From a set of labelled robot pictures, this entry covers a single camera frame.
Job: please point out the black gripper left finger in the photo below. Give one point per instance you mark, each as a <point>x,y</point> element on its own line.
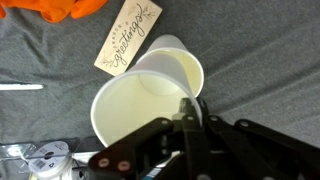
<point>140,150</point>

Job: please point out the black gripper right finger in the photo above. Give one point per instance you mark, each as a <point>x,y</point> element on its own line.
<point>260,153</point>

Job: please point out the white paper cup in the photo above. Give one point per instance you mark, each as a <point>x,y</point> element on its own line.
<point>195,70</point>
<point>133,103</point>

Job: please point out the white labelled ribbon spool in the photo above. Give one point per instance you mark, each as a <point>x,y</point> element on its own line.
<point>50,160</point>

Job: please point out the grey tablecloth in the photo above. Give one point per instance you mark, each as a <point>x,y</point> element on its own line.
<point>250,50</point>

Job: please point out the greetings card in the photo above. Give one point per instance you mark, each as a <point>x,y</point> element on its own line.
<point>128,36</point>

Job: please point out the clear plastic packaging tray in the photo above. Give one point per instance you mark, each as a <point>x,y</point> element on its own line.
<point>13,151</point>

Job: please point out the white stick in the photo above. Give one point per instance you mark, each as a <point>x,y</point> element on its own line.
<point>20,87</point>

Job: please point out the orange cloth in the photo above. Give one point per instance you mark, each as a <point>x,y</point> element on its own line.
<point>53,8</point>

